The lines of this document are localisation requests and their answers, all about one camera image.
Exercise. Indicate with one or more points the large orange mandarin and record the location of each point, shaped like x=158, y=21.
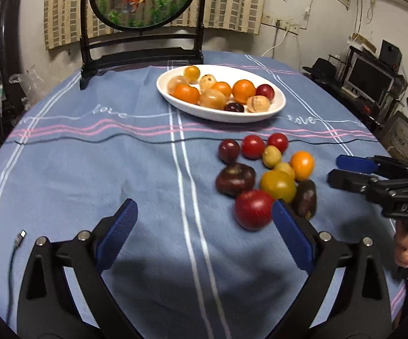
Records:
x=244, y=91

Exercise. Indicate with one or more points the large dark purple tomato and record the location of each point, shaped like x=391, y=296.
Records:
x=235, y=179

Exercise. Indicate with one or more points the white wall socket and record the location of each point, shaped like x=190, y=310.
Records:
x=268, y=20

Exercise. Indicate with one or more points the flat cardboard box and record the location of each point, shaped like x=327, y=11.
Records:
x=364, y=42

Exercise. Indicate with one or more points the black computer desk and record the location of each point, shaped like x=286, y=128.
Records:
x=352, y=102

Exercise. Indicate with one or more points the dark maroon plum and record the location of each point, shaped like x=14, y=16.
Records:
x=234, y=107

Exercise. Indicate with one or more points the dark red cherry tomato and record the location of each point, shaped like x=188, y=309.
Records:
x=229, y=150

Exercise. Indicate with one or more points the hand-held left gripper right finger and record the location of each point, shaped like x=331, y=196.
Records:
x=294, y=233

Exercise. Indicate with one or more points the white socket strip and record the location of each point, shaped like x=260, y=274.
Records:
x=288, y=26

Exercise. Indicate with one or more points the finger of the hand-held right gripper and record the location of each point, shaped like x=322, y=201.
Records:
x=354, y=164
x=345, y=180

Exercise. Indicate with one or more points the small orange tomato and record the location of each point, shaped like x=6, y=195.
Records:
x=302, y=164

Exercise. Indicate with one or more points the small red tomato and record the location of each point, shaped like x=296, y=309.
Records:
x=278, y=142
x=253, y=146

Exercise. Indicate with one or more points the dark purple oblong tomato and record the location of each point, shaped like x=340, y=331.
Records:
x=304, y=198

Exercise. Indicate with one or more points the pale cream asian pear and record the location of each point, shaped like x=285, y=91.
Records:
x=207, y=82

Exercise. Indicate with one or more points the striped cream pepino melon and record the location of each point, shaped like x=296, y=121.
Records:
x=258, y=104

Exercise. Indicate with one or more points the dark red plum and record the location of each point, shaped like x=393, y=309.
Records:
x=264, y=91

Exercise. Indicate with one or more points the white oval plate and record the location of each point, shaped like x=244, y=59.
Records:
x=225, y=117

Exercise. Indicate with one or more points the small yellow tomato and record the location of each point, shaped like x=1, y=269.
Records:
x=271, y=156
x=285, y=169

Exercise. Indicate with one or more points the person's right hand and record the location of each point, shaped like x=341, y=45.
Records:
x=403, y=250

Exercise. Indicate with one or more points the large red tomato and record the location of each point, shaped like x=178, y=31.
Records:
x=254, y=209

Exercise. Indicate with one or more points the beige checked curtain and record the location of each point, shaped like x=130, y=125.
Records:
x=232, y=3

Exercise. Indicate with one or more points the blue striped tablecloth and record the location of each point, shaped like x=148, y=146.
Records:
x=84, y=183

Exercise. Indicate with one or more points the yellow-orange tomato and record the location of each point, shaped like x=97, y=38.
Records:
x=192, y=73

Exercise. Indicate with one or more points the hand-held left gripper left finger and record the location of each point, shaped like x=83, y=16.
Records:
x=117, y=233

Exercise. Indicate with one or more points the large tan asian pear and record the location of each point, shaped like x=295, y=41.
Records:
x=211, y=99

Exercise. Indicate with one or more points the olive yellow tomato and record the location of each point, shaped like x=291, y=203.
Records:
x=278, y=185

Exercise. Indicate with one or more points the small tan asian pear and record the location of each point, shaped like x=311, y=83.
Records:
x=175, y=83

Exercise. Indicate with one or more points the clear plastic bag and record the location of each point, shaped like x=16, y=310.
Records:
x=22, y=84

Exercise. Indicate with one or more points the computer monitor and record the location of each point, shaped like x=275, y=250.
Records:
x=369, y=76

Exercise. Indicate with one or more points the black framed goldfish screen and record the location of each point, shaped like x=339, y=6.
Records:
x=137, y=0

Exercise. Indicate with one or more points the black hat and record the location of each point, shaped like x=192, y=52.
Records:
x=319, y=69

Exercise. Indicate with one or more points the black speaker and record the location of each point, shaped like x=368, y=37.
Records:
x=390, y=52

